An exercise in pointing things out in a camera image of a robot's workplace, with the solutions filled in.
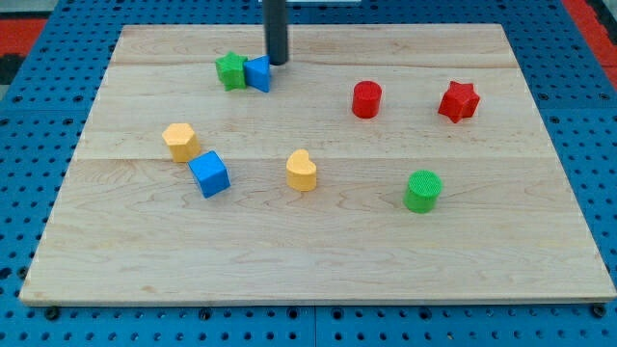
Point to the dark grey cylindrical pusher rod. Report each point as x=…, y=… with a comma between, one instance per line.
x=275, y=31

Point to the light wooden board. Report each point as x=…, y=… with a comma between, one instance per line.
x=130, y=227

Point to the green star block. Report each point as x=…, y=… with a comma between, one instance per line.
x=230, y=70

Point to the yellow hexagon block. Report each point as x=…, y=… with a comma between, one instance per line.
x=182, y=142

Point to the yellow heart block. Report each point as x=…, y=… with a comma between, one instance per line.
x=301, y=172

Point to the red star block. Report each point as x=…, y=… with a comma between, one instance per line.
x=459, y=101

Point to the blue cube block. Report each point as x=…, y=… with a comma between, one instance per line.
x=210, y=173

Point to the red cylinder block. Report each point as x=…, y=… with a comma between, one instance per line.
x=366, y=99

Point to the blue triangle block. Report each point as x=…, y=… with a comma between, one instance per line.
x=257, y=73

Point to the green cylinder block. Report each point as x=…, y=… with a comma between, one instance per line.
x=423, y=189

